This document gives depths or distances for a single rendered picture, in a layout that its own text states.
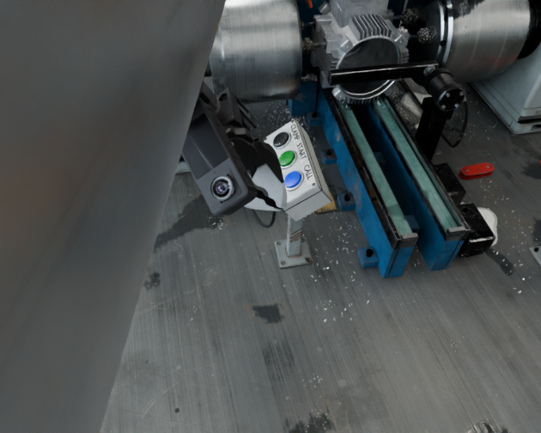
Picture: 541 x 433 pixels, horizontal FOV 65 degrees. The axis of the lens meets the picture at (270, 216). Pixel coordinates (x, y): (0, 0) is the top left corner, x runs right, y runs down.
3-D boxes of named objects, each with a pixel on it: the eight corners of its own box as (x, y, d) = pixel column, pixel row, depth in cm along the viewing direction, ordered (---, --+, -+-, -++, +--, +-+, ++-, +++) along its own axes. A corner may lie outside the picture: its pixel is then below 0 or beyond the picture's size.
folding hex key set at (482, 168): (487, 167, 109) (489, 161, 107) (494, 175, 107) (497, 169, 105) (456, 173, 107) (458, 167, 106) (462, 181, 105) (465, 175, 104)
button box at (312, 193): (276, 155, 81) (261, 137, 77) (308, 134, 79) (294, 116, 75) (295, 222, 70) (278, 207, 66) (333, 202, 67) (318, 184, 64)
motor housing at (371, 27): (306, 66, 117) (312, -6, 103) (373, 60, 119) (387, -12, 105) (325, 109, 104) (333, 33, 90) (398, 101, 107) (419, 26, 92)
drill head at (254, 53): (161, 76, 115) (139, -24, 96) (294, 64, 119) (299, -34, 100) (161, 134, 99) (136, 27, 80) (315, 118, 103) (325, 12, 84)
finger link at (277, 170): (292, 168, 51) (250, 122, 45) (294, 177, 50) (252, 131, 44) (259, 187, 53) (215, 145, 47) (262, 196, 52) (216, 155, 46)
